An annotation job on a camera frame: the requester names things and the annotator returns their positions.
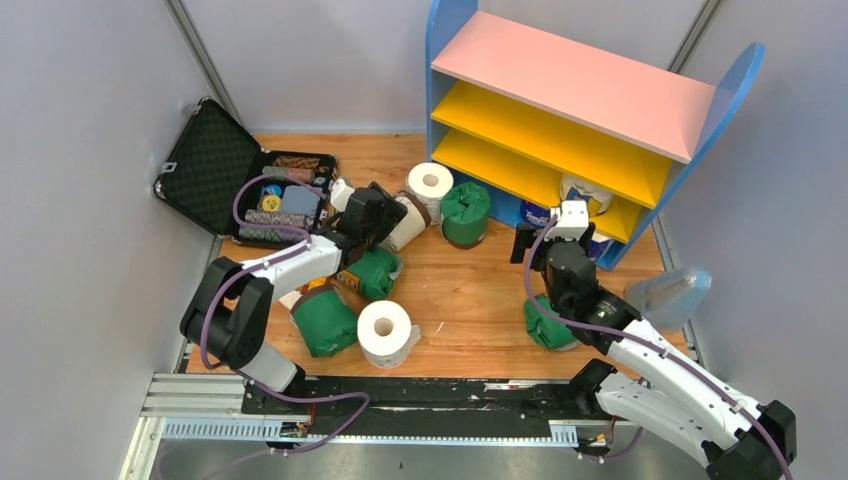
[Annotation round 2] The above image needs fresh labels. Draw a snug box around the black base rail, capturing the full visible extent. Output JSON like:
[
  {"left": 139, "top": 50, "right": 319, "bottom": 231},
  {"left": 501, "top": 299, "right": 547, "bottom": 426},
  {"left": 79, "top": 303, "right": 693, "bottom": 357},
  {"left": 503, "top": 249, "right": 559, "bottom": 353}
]
[{"left": 241, "top": 375, "right": 624, "bottom": 442}]

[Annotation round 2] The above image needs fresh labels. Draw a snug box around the green wrapped roll front left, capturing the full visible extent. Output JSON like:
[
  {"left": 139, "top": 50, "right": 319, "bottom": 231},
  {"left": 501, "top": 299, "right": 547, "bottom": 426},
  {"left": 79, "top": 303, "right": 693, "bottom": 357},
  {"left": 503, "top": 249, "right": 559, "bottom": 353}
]
[{"left": 290, "top": 284, "right": 358, "bottom": 358}]

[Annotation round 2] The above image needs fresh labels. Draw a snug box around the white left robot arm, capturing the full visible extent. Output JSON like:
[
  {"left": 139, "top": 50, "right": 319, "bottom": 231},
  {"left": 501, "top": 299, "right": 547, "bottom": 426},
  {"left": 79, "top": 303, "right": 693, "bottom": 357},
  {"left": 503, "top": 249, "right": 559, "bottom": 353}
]
[{"left": 179, "top": 183, "right": 408, "bottom": 413}]

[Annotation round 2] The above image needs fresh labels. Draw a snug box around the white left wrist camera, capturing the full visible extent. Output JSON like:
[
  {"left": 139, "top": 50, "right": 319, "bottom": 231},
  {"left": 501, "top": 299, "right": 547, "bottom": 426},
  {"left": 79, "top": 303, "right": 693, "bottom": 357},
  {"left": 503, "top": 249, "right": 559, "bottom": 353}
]
[{"left": 329, "top": 178, "right": 355, "bottom": 212}]

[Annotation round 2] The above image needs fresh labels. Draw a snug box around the blue playing card deck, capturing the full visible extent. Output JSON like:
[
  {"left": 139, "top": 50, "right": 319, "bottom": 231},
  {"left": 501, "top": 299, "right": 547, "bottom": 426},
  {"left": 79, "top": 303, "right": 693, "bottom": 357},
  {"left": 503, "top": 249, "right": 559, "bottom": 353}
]
[{"left": 280, "top": 185, "right": 321, "bottom": 218}]

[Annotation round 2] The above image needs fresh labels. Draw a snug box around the white toy brick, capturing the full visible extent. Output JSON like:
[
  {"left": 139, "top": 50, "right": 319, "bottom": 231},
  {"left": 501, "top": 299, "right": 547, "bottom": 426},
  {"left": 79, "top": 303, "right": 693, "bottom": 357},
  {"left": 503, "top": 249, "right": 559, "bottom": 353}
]
[{"left": 278, "top": 290, "right": 302, "bottom": 311}]

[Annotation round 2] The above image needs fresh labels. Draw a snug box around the plain white paper towel roll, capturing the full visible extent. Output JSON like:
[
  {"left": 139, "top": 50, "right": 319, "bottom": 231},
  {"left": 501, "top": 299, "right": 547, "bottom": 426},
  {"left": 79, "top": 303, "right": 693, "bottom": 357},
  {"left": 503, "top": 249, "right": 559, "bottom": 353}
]
[{"left": 406, "top": 162, "right": 454, "bottom": 225}]

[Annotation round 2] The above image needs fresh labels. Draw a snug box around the cream roll brown band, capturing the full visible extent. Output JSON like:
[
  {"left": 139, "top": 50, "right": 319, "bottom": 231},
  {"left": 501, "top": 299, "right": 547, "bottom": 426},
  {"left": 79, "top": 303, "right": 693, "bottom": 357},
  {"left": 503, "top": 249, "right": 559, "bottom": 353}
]
[{"left": 560, "top": 175, "right": 613, "bottom": 217}]

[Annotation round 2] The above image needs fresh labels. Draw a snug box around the black poker chip case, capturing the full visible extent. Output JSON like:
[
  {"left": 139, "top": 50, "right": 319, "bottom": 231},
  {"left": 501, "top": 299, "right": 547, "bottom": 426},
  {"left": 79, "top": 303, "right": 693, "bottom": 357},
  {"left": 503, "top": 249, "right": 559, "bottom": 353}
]
[{"left": 152, "top": 98, "right": 339, "bottom": 248}]

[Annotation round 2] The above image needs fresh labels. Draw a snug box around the green wrapped roll brown band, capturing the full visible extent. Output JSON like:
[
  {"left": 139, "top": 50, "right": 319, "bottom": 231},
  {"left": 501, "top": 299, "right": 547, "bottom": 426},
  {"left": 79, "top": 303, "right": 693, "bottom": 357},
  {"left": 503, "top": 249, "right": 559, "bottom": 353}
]
[{"left": 335, "top": 247, "right": 403, "bottom": 301}]

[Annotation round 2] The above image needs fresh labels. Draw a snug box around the blue small blind button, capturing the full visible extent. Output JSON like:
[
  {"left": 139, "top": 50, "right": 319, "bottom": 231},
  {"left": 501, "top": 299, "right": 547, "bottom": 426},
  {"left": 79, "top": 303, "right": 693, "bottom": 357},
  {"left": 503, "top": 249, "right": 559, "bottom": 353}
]
[{"left": 262, "top": 185, "right": 283, "bottom": 196}]

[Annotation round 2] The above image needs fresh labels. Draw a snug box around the blue shelf with coloured boards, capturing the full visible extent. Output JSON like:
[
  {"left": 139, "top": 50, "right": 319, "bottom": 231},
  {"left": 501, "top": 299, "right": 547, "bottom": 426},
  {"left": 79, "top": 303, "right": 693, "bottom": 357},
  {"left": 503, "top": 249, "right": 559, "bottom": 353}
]
[{"left": 425, "top": 1, "right": 766, "bottom": 271}]

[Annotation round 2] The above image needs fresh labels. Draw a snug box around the green wrapped roll right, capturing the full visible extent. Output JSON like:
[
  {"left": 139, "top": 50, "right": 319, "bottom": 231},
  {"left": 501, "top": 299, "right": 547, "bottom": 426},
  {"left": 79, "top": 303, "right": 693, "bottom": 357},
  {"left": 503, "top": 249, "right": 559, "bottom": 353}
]
[{"left": 523, "top": 294, "right": 580, "bottom": 351}]

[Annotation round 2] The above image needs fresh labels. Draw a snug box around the yellow big blind button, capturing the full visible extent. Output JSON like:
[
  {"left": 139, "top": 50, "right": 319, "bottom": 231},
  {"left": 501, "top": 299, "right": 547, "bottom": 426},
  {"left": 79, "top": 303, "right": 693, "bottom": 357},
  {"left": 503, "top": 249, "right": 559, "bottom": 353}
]
[{"left": 260, "top": 194, "right": 282, "bottom": 212}]

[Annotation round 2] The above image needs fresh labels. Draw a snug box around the blue Tempo tissue pack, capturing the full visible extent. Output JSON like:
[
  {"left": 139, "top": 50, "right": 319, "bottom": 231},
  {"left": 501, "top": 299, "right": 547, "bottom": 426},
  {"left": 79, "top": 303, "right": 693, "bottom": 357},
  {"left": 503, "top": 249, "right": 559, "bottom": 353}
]
[{"left": 519, "top": 200, "right": 550, "bottom": 227}]

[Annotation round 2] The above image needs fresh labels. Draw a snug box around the plain green wrapped roll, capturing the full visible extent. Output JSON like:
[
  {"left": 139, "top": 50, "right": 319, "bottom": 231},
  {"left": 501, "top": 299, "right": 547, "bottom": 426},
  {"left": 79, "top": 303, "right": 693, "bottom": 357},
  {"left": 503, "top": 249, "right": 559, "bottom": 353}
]
[{"left": 440, "top": 182, "right": 492, "bottom": 249}]

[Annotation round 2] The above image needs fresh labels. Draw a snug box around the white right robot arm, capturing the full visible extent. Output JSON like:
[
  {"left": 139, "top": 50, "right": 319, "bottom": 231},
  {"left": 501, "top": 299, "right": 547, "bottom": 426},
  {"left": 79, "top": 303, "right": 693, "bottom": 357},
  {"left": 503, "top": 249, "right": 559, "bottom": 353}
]
[{"left": 510, "top": 223, "right": 797, "bottom": 479}]

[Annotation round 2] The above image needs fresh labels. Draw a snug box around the white paper towel roll front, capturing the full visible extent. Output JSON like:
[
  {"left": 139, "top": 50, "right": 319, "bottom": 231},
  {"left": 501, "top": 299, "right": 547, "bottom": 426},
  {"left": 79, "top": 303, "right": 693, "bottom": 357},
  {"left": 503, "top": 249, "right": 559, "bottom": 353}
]
[{"left": 357, "top": 300, "right": 421, "bottom": 369}]

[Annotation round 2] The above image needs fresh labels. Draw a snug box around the cream roll blue picture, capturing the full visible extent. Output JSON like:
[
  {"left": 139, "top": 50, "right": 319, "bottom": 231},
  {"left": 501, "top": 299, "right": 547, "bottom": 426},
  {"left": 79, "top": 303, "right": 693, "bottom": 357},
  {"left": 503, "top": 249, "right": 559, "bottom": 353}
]
[{"left": 380, "top": 190, "right": 431, "bottom": 253}]

